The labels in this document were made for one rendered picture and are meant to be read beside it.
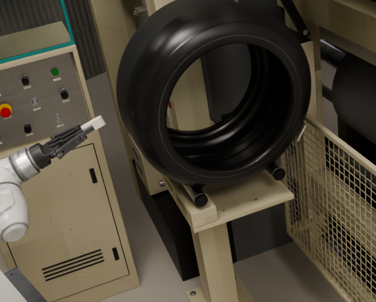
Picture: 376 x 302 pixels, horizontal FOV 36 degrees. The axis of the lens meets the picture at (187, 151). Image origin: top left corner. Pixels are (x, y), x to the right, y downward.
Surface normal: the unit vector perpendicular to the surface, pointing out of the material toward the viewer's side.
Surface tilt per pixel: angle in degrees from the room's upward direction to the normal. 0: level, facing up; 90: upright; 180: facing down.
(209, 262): 90
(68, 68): 90
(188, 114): 90
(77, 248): 90
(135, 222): 0
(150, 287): 0
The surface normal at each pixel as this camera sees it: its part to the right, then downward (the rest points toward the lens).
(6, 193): 0.47, -0.80
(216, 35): 0.28, 0.27
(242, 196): -0.16, -0.85
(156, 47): -0.58, -0.36
